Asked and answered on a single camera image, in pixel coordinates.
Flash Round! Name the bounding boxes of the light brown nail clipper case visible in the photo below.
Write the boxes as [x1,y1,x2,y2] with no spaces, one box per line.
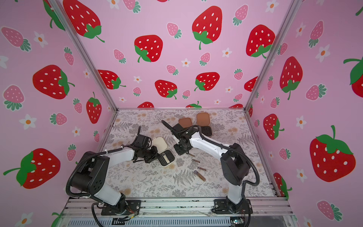
[178,117,193,128]

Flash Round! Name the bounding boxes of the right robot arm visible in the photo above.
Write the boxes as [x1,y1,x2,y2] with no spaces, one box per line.
[162,121,260,214]

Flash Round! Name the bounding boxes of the cream nail clipper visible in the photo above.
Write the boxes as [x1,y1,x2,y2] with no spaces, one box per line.
[161,153,170,166]

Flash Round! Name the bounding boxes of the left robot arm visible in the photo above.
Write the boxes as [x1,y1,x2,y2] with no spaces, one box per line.
[65,135,158,214]

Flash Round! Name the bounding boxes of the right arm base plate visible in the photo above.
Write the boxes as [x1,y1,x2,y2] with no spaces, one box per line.
[211,198,253,214]

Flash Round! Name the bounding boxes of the dark brown nail clipper case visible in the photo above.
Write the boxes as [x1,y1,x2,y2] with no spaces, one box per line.
[197,113,212,137]

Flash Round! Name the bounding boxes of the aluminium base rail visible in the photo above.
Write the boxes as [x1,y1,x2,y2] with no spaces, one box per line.
[60,197,294,218]

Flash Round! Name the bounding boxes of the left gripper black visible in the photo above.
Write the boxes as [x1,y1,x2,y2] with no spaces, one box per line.
[141,146,162,163]

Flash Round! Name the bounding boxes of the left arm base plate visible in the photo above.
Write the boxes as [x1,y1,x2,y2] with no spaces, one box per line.
[101,200,141,216]

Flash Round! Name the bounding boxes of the cream nail clipper case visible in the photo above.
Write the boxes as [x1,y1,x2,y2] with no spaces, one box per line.
[152,137,175,166]

